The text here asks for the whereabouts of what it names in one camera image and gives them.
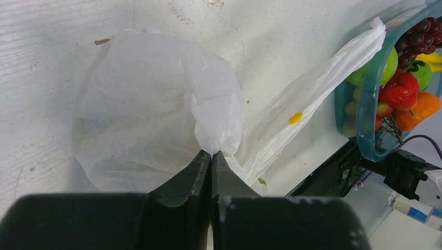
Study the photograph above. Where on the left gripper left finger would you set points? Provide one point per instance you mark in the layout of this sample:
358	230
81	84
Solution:
173	216

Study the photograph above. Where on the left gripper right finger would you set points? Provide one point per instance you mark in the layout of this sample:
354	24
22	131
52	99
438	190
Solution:
242	219

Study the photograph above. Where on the white plastic bag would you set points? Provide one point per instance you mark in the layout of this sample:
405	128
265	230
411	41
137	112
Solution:
157	100

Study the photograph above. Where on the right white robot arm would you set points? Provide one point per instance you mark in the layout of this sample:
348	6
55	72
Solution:
416	186

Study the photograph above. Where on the fake red strawberry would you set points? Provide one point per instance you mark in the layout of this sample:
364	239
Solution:
401	91

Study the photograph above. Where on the fake green apple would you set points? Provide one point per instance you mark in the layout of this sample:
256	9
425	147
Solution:
391	65

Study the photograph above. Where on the fake yellow banana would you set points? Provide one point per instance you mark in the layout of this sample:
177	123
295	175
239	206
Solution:
433	60

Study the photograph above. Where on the fake purple grapes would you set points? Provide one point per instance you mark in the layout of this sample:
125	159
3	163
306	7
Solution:
424	38

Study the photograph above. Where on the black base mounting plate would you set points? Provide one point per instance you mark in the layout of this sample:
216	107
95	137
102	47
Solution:
339	174

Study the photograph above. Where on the teal plastic tray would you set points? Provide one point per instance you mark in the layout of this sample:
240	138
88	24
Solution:
373	145

